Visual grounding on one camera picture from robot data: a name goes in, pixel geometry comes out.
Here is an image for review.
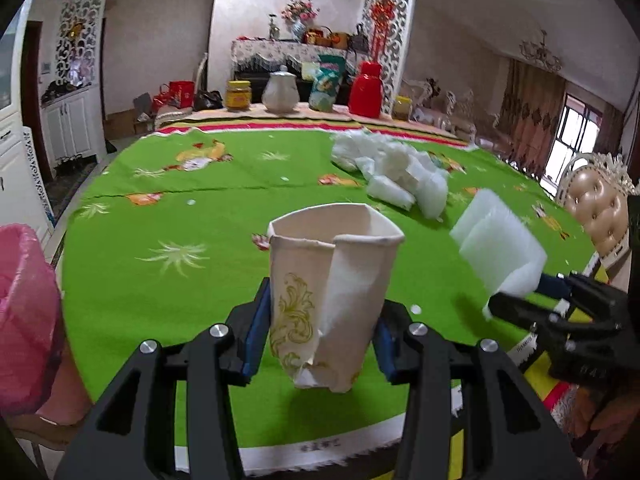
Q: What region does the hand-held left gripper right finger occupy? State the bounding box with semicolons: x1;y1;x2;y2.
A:
370;300;583;480

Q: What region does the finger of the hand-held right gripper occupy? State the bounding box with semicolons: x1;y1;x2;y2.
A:
487;291;558;335
532;272;576;307

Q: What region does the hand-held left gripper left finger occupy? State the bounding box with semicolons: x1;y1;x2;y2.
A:
55;277;273;480

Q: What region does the crushed gold print paper cup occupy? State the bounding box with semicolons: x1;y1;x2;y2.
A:
266;203;405;393

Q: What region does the white foam sheet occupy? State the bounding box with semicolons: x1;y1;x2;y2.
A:
449;189;548;321

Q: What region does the pink lined trash bin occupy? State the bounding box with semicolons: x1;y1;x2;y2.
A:
0;224;66;418

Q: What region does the beige tufted chair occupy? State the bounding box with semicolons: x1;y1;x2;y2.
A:
555;152;636;261

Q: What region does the green printed tablecloth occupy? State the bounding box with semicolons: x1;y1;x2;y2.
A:
60;127;608;478

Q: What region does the window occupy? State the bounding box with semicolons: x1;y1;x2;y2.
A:
547;92;608;188

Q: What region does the brown curtain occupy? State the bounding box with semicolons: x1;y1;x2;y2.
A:
500;57;568;176

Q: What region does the ornate beige sofa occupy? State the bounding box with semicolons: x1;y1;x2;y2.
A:
400;78;501;143

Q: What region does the striped tablecloth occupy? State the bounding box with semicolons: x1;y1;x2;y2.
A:
155;102;481;148

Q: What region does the white chair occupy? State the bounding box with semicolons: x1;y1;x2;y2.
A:
155;52;208;128

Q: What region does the chandelier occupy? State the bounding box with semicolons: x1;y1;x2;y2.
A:
519;30;563;73

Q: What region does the black bag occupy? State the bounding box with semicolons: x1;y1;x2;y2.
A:
194;89;224;112

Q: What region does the dark doormat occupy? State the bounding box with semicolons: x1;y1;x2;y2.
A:
45;160;98;211

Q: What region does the yellow label jar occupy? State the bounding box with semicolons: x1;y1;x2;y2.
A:
225;80;252;112

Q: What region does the white teapot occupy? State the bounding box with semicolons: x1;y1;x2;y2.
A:
261;65;300;113

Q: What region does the cardboard box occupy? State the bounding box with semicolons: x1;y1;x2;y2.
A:
102;110;138;141

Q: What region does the red gift box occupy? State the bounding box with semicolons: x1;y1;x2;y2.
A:
169;80;196;109

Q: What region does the black piano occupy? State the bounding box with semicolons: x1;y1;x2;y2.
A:
234;67;361;106

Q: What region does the green snack bag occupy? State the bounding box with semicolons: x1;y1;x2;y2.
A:
308;55;346;112

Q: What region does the red thermos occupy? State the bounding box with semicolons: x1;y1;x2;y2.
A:
348;60;385;117

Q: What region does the white lattice panel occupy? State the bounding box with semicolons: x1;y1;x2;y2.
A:
22;127;56;231

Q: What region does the white shoe cabinet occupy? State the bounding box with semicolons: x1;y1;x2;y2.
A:
41;85;108;168

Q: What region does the floral lace cloth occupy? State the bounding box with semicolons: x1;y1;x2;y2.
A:
231;37;373;73

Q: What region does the white lattice screen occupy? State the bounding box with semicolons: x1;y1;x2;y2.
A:
55;0;110;88
360;0;418;116

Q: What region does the tall white glass cabinet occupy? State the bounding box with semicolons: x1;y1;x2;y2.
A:
0;10;53;251

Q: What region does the red knot ornament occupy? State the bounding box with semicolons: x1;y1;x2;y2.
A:
368;0;396;66

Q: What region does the flower vase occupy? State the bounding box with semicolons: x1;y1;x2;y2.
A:
281;0;321;43

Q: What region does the dark wooden door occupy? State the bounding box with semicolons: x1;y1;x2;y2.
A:
22;20;56;181

